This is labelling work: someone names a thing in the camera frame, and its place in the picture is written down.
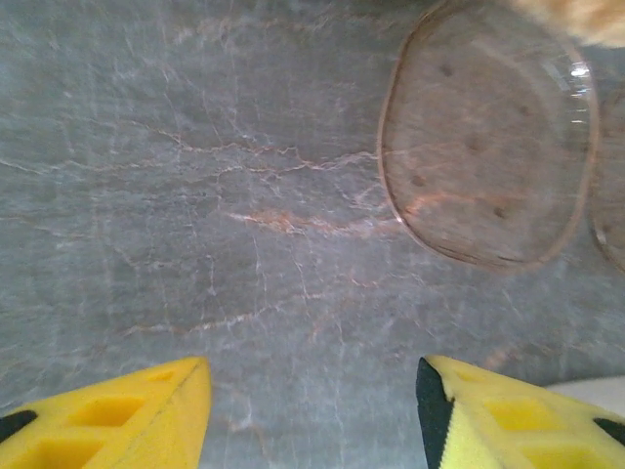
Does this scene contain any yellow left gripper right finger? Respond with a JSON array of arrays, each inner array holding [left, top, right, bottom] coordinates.
[[415, 355, 625, 469]]

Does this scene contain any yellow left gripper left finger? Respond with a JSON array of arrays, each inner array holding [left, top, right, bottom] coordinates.
[[0, 356, 214, 469]]

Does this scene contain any white plastic bin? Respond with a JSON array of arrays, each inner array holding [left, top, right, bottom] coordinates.
[[544, 374, 625, 419]]

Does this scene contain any clear glass plate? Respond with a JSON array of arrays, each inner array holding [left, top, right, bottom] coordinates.
[[588, 87, 625, 275]]

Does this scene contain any brown plush teddy bear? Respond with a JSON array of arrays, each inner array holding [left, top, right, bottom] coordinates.
[[512, 0, 625, 50]]

